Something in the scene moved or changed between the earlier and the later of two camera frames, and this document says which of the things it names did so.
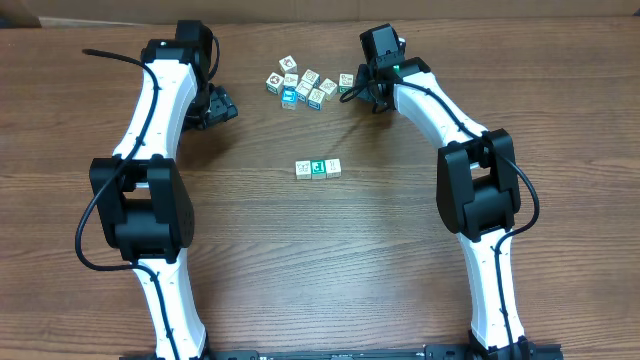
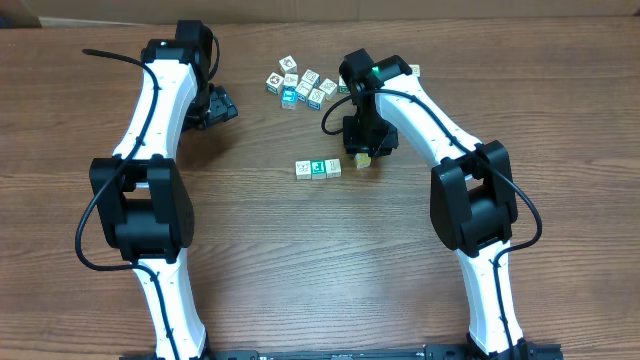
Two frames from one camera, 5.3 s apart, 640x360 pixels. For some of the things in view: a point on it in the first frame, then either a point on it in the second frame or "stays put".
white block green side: (318, 169) stays put
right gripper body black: (365, 72) to (370, 133)
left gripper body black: (210, 105) stays put
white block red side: (333, 168) stays put
